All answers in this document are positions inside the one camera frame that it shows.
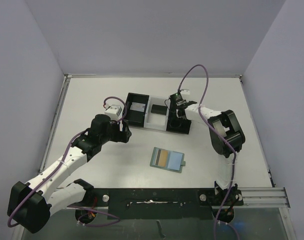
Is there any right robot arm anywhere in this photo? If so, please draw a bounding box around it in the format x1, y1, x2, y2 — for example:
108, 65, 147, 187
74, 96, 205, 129
169, 92, 246, 193

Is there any black bin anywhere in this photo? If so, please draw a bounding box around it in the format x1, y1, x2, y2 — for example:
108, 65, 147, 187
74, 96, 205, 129
125, 92, 150, 128
165, 94, 193, 135

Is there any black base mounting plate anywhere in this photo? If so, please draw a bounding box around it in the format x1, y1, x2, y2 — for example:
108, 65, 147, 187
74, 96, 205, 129
64, 187, 242, 221

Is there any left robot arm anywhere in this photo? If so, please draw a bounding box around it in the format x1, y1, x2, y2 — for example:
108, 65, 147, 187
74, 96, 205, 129
7, 114, 132, 234

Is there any aluminium front rail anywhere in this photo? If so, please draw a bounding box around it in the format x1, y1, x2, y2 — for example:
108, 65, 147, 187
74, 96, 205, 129
21, 186, 291, 210

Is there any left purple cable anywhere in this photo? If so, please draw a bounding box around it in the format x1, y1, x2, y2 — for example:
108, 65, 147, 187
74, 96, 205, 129
7, 96, 128, 228

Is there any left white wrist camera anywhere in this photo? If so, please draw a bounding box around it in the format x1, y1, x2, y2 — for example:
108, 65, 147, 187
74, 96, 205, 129
104, 104, 123, 121

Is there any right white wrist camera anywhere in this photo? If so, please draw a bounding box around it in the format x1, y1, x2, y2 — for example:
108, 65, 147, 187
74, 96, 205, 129
180, 89, 190, 95

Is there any black right bin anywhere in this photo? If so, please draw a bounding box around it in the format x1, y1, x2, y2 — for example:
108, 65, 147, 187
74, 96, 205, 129
165, 94, 193, 135

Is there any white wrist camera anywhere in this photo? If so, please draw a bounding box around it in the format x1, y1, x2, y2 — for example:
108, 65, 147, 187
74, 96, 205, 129
180, 89, 190, 95
104, 104, 123, 121

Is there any black left bin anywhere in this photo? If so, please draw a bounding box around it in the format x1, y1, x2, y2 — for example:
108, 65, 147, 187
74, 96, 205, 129
125, 92, 150, 128

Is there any silver blue card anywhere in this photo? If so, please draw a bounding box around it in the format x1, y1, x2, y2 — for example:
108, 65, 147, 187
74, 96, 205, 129
130, 102, 146, 113

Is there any black card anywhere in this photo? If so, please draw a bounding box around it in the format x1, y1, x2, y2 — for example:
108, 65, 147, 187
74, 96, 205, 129
151, 104, 168, 116

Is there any green leather card holder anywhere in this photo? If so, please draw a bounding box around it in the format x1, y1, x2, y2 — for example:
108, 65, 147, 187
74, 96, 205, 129
150, 147, 186, 173

